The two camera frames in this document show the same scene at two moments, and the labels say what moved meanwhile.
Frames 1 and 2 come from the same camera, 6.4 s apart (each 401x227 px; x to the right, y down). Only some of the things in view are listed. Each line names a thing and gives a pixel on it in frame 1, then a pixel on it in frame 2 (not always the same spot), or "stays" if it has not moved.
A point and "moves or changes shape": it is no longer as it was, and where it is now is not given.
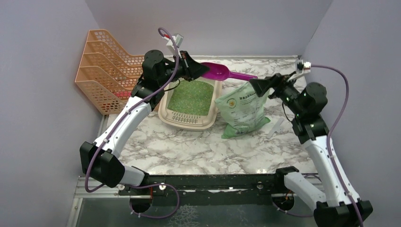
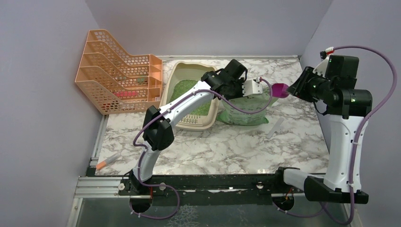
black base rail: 194,190 stays
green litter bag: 241,109 moves or changes shape
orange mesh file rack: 108,74 stays
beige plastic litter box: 190,105 stays
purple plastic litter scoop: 219,72 moves or changes shape
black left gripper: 192,69 → 239,81
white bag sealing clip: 277,127 stays
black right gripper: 277,82 → 298,89
